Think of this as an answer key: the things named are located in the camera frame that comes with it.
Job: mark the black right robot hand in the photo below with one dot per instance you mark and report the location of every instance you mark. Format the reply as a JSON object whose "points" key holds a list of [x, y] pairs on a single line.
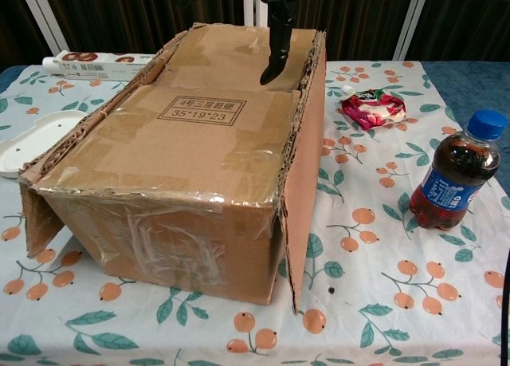
{"points": [[281, 35]]}

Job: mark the brown cardboard shipping box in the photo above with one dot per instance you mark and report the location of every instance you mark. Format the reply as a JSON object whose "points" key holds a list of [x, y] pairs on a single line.
{"points": [[179, 162]]}

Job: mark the long white wrap box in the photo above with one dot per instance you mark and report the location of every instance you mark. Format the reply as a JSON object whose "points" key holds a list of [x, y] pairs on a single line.
{"points": [[99, 67]]}

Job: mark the red spouted drink pouch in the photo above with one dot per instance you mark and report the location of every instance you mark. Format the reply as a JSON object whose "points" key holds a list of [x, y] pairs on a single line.
{"points": [[374, 109]]}

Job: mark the small cola bottle blue cap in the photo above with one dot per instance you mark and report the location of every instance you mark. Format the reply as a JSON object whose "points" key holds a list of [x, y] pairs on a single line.
{"points": [[450, 182]]}

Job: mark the floral fruit print tablecloth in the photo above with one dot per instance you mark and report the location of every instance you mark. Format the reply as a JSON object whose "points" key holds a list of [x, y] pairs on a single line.
{"points": [[378, 262]]}

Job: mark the white oval plastic tray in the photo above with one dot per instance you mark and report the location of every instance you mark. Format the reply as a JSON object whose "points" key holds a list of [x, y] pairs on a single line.
{"points": [[32, 142]]}

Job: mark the white metal frame post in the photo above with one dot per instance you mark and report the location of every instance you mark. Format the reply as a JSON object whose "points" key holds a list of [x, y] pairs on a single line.
{"points": [[410, 27], [255, 11], [44, 19]]}

